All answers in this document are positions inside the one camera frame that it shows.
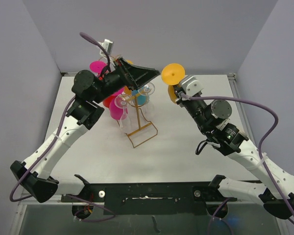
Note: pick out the red plastic wine glass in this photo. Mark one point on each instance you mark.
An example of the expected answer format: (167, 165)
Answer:
(107, 101)

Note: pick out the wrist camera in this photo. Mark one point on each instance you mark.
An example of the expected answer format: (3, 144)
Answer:
(191, 85)
(107, 45)

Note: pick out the clear wine glass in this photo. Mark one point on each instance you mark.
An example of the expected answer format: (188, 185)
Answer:
(125, 123)
(146, 91)

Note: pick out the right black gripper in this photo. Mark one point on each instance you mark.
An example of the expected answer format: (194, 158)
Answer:
(179, 100)

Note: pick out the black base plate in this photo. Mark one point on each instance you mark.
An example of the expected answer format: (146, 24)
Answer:
(150, 198)

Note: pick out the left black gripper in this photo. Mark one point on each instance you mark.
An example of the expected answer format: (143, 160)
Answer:
(134, 76)

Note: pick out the orange plastic wine glass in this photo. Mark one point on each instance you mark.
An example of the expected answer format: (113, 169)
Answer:
(126, 89)
(171, 75)

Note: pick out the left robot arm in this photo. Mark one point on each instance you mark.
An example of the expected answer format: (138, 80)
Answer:
(80, 114)

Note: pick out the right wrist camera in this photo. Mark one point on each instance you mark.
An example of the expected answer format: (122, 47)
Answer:
(191, 85)

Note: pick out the gold wire wine glass rack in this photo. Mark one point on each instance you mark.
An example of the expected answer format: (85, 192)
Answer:
(138, 120)

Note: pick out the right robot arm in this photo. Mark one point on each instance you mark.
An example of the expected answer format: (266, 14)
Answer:
(275, 189)

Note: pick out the teal plastic wine glass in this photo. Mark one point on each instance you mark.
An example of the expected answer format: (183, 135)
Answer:
(141, 99)

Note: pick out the pink plastic wine glass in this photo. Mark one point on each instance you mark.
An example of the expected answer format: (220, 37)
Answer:
(97, 66)
(117, 110)

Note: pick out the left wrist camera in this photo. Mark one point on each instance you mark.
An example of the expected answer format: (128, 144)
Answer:
(107, 45)

